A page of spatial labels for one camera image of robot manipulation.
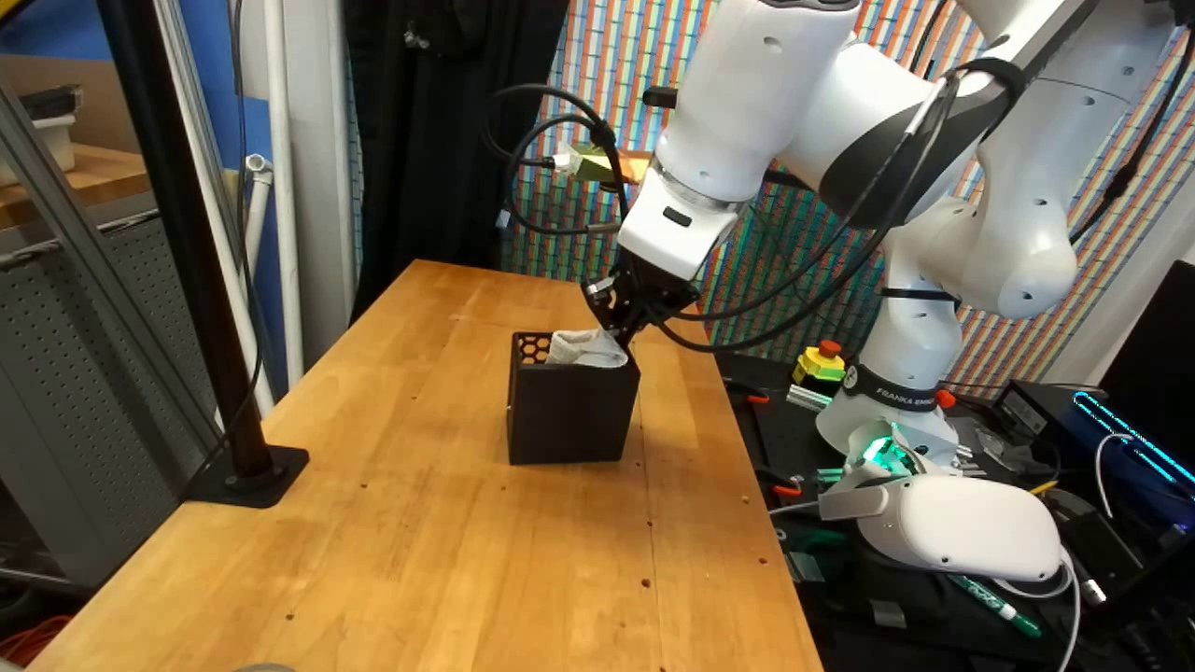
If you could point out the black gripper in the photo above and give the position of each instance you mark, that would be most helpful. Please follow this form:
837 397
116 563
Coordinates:
633 295

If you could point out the white towel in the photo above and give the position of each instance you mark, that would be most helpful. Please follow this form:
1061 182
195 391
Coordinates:
593 349

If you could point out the black plastic basket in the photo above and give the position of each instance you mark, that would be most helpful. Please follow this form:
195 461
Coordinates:
561 412

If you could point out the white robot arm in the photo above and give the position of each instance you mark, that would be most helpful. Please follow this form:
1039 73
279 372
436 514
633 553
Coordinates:
965 178

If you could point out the red yellow emergency stop button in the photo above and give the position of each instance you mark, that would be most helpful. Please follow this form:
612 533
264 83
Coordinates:
823 368

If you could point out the black vertical pole stand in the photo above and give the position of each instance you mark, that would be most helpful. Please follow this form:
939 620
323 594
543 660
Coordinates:
243 467

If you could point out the white VR headset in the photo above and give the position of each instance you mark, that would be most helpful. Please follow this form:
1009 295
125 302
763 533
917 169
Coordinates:
925 515

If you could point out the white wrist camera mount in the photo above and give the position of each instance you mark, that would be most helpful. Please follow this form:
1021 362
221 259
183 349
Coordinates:
671 227

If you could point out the aluminium frame post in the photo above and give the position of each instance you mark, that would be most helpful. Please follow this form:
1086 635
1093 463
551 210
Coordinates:
81 238

